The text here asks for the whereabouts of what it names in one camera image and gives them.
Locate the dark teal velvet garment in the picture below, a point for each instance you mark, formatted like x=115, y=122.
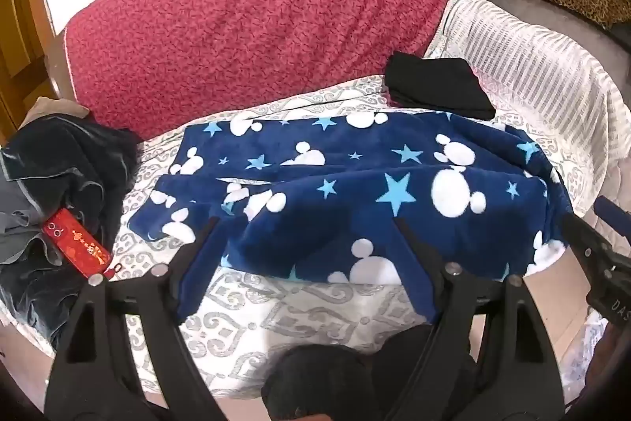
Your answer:
x=64, y=174

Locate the white grey patterned bed sheet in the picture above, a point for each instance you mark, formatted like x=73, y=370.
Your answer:
x=276, y=317

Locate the red patterned blanket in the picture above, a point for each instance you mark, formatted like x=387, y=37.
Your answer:
x=246, y=16

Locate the black folded garment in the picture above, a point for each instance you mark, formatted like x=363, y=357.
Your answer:
x=434, y=80

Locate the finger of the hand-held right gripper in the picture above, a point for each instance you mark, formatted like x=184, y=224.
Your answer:
x=589, y=251
x=605, y=211

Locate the dark cloth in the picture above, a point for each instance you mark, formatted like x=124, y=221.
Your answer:
x=320, y=381

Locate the wooden door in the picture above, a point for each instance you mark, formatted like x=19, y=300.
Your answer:
x=24, y=31

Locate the beige cloth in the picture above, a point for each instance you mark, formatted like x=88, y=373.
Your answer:
x=54, y=105

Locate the red rectangular box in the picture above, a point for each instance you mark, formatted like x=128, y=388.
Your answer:
x=74, y=243

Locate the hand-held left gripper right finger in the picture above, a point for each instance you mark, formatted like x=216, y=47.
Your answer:
x=416, y=268

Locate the white striped cloth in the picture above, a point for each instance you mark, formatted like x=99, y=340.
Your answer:
x=532, y=71

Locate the grey cloth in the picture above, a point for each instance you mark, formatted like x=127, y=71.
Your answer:
x=19, y=223

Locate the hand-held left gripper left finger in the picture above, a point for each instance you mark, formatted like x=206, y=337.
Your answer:
x=199, y=263

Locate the grey upholstered furniture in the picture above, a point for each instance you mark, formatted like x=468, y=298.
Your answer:
x=517, y=2

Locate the white mattress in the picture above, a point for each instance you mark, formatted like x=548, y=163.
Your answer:
x=609, y=177

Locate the blue star print fleece pants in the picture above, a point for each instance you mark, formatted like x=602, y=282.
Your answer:
x=345, y=184

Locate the clear plastic bag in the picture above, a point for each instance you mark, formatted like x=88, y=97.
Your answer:
x=584, y=362

